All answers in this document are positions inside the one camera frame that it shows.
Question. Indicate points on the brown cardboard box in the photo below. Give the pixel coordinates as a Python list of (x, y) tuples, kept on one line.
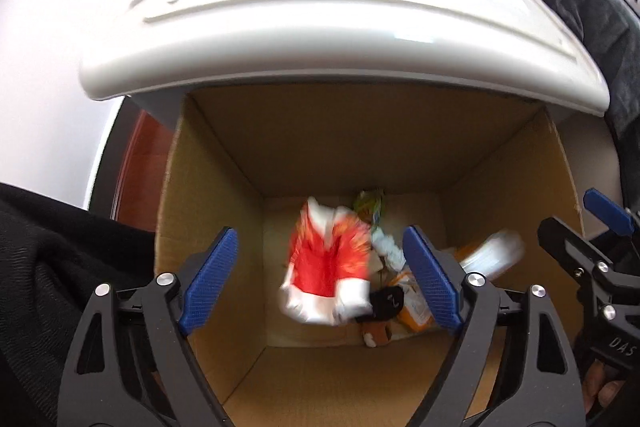
[(350, 142)]

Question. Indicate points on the black sock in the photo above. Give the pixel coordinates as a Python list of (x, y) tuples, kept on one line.
[(385, 302)]

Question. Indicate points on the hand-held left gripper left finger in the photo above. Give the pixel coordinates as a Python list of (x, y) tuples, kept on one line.
[(210, 279)]

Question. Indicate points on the red and white paper wrapper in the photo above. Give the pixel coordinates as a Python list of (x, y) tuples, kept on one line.
[(325, 267)]

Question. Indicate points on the white knotted rag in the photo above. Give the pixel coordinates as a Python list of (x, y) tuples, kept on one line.
[(390, 249)]

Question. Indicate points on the orange and white plush sock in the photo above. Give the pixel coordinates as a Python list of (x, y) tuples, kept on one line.
[(377, 337)]

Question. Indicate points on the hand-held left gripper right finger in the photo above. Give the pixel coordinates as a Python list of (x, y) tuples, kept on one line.
[(432, 279)]

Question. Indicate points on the orange plastic package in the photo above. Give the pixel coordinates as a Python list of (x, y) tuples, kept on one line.
[(487, 257)]

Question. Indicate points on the person's right hand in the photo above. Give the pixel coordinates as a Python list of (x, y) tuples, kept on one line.
[(602, 387)]

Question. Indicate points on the printed drink pouch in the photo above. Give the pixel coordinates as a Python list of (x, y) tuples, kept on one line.
[(415, 307)]

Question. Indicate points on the person's black clothing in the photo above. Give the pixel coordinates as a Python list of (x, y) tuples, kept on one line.
[(50, 267)]

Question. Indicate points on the green snack wrapper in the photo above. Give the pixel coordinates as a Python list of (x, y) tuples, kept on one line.
[(367, 204)]

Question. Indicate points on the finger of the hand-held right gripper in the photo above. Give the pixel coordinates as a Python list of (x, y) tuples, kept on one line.
[(607, 209), (570, 247)]

